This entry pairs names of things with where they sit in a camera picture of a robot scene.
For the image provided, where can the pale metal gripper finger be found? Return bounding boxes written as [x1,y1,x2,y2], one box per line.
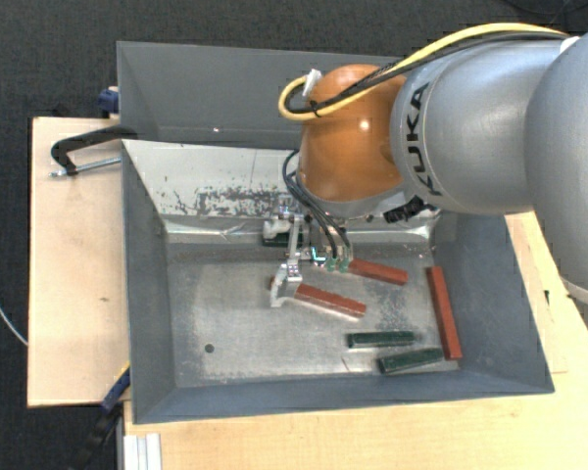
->
[263,205,296,241]
[269,260,305,308]

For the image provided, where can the red-brown flat block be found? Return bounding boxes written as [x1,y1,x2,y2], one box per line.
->
[347,257,410,288]
[424,265,465,362]
[268,274,368,320]

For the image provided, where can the grey metal bin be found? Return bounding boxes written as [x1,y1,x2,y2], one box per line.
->
[116,40,556,425]

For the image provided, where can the dark green flat block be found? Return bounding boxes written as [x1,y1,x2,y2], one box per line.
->
[376,347,445,376]
[346,330,417,350]

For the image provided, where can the pale wood flat board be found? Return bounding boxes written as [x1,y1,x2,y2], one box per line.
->
[26,117,132,408]

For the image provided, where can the black cylinder on white bracket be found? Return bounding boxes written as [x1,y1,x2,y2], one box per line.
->
[381,194,442,225]

